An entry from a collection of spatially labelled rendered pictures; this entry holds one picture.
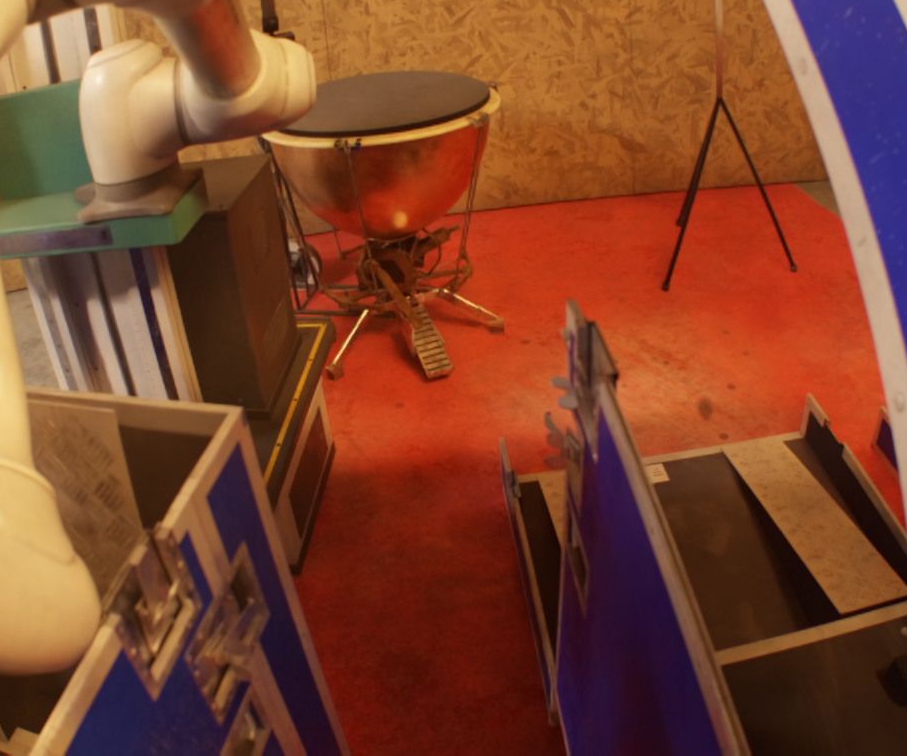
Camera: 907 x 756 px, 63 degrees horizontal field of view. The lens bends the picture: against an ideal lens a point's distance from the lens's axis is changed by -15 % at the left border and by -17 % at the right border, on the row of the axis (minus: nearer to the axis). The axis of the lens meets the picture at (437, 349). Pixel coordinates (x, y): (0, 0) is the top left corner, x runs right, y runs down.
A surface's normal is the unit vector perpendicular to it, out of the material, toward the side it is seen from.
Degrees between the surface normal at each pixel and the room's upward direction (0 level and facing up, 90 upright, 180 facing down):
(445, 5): 90
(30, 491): 64
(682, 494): 1
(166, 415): 90
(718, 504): 1
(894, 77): 90
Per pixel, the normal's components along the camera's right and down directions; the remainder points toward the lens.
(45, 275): -0.10, 0.54
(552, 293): -0.07, -0.84
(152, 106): 0.22, 0.38
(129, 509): -0.22, 0.37
